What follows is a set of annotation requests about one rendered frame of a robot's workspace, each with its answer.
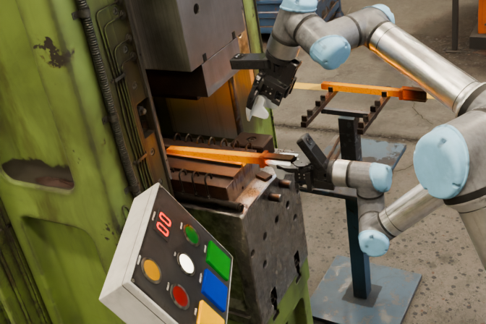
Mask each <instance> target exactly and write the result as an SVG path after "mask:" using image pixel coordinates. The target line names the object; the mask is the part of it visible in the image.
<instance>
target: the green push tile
mask: <svg viewBox="0 0 486 324"><path fill-rule="evenodd" d="M230 261H231V260H230V258H229V257H228V256H227V255H226V254H225V253H224V252H222V251H221V250H220V249H219V248H218V247H217V246H216V245H215V244H214V243H213V242H212V241H209V242H208V251H207V256H206V263H207V264H209V266H210V267H211V268H212V269H213V270H214V271H215V272H217V273H218V274H219V275H220V276H221V277H222V278H223V279H224V280H225V281H228V279H229V269H230Z"/></svg>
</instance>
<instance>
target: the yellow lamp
mask: <svg viewBox="0 0 486 324"><path fill-rule="evenodd" d="M144 268H145V272H146V273H147V275H148V276H149V277H150V278H151V279H153V280H154V281H157V280H158V279H159V278H160V273H159V270H158V267H157V266H156V264H155V263H154V262H153V261H151V260H146V261H145V263H144Z"/></svg>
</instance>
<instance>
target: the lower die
mask: <svg viewBox="0 0 486 324"><path fill-rule="evenodd" d="M163 144H164V146H167V147H170V146H171V145H175V146H184V147H192V148H208V149H216V150H232V151H242V152H250V153H256V152H257V151H256V150H251V149H247V150H245V148H234V149H233V148H232V147H229V146H222V147H220V145H211V144H210V145H208V144H206V143H200V142H199V143H198V144H196V142H189V141H187V142H185V141H183V140H176V141H174V140H172V139H166V138H163ZM166 156H167V159H168V162H169V166H172V167H173V168H174V173H173V172H172V169H170V171H171V176H172V179H170V180H171V186H172V189H173V191H176V192H182V188H181V185H180V182H179V171H180V170H181V169H186V171H187V175H186V176H185V173H184V171H182V172H181V179H182V185H183V188H184V191H185V192H186V193H188V194H194V189H193V186H192V180H191V175H192V172H193V171H195V170H197V171H198V172H199V176H197V173H195V174H194V176H193V179H194V183H195V189H196V192H197V194H198V195H200V196H203V197H207V192H206V188H205V182H204V177H205V175H206V174H207V173H208V172H210V173H211V174H212V177H213V178H212V179H210V175H209V174H208V175H207V178H206V182H207V186H208V191H209V195H210V196H211V197H212V198H217V199H221V200H229V201H235V199H237V198H238V196H239V195H240V194H241V193H242V191H243V190H244V189H245V188H246V186H247V185H248V184H249V183H250V182H251V181H252V180H253V178H254V177H255V175H256V174H257V173H258V172H259V171H260V168H259V164H254V163H246V164H245V165H244V166H243V164H242V163H237V162H232V161H222V160H216V159H211V158H201V157H196V156H190V155H180V154H175V153H166ZM242 187H244V189H242Z"/></svg>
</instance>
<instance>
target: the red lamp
mask: <svg viewBox="0 0 486 324"><path fill-rule="evenodd" d="M173 294H174V298H175V300H176V301H177V303H178V304H180V305H181V306H183V307H185V306H187V303H188V300H187V295H186V294H185V292H184V290H183V289H182V288H181V287H179V286H175V287H174V289H173Z"/></svg>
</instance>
